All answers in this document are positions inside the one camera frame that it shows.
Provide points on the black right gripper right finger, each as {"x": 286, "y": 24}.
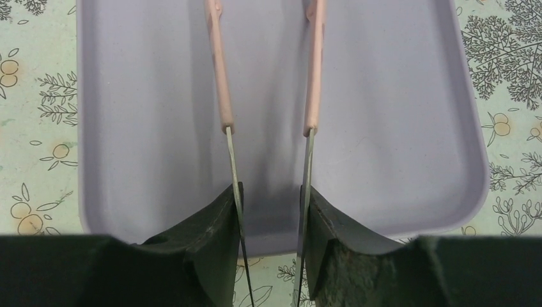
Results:
{"x": 348, "y": 264}

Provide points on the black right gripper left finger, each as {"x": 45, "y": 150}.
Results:
{"x": 193, "y": 263}

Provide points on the pink handled tongs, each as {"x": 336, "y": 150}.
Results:
{"x": 316, "y": 14}

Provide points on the lilac plastic tray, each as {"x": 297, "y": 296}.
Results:
{"x": 399, "y": 146}

